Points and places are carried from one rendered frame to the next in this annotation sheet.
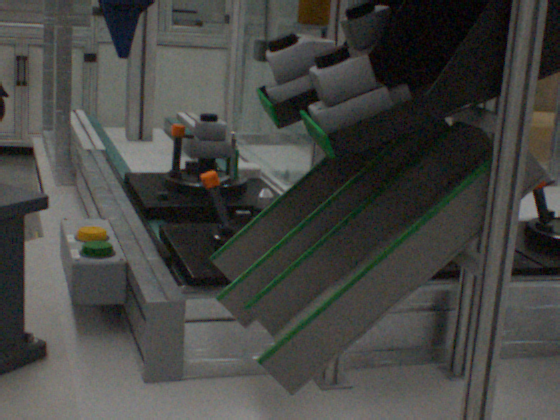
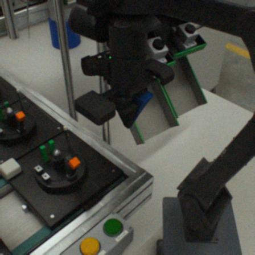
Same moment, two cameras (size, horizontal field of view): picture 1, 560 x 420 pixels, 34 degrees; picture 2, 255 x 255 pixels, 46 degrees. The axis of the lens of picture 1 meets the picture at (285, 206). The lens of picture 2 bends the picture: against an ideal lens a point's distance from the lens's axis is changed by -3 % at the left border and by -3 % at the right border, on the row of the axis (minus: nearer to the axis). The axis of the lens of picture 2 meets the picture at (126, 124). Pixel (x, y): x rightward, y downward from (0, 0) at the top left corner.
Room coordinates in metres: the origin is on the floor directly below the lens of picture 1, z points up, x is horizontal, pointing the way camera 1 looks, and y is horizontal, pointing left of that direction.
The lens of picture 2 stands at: (1.29, 0.58, 1.60)
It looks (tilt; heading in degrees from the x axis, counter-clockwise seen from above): 41 degrees down; 243
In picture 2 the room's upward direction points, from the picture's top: straight up
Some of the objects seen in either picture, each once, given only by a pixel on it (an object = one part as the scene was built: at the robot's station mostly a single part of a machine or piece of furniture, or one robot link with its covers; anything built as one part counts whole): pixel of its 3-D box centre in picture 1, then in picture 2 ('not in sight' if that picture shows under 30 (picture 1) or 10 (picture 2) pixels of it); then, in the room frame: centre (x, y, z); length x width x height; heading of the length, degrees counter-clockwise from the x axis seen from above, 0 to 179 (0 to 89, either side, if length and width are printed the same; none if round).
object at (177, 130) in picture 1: (182, 148); not in sight; (1.51, 0.18, 1.04); 0.04 x 0.02 x 0.08; 108
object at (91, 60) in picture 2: not in sight; (106, 62); (1.11, 0.15, 1.34); 0.07 x 0.07 x 0.06; 16
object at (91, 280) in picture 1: (91, 258); (91, 253); (1.21, 0.26, 0.93); 0.21 x 0.07 x 0.06; 18
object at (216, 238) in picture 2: not in sight; (203, 218); (1.02, 0.37, 1.09); 0.07 x 0.07 x 0.06; 59
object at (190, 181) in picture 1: (205, 182); not in sight; (1.52, 0.14, 0.98); 0.14 x 0.14 x 0.02
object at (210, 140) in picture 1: (214, 135); not in sight; (1.53, 0.13, 1.06); 0.08 x 0.04 x 0.07; 108
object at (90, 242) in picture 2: (91, 236); (90, 247); (1.21, 0.26, 0.96); 0.04 x 0.04 x 0.02
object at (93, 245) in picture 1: (97, 252); (112, 227); (1.15, 0.24, 0.96); 0.04 x 0.04 x 0.02
